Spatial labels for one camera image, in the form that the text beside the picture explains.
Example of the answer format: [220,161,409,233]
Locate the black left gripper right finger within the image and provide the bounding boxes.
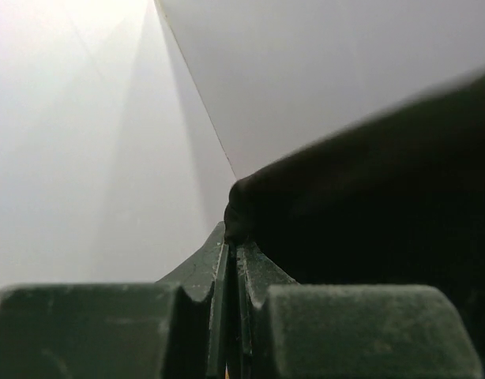
[234,243,483,378]

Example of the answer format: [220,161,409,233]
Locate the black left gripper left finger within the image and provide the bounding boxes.
[0,223,228,378]

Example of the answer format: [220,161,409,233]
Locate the black shirt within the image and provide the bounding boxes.
[224,73,485,378]

